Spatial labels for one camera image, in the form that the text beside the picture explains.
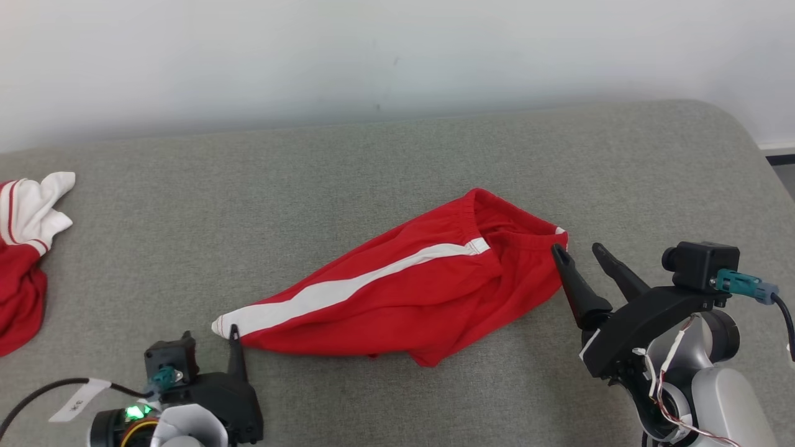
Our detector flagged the white left cable label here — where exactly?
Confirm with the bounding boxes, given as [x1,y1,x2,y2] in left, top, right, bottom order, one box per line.
[49,378,112,423]

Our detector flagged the thin red white wires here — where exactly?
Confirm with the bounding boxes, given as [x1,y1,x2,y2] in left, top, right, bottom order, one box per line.
[632,315,741,447]

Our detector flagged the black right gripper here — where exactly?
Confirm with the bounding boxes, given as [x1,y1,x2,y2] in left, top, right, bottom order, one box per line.
[550,242,716,380]

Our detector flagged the red shorts with white stripe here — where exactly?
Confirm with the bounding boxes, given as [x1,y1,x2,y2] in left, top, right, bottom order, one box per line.
[211,188,569,368]

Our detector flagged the red and white basketball jersey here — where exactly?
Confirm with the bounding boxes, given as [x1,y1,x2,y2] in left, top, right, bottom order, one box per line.
[0,172,76,358]

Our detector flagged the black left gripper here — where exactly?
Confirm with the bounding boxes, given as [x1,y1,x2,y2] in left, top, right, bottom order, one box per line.
[161,323,265,445]

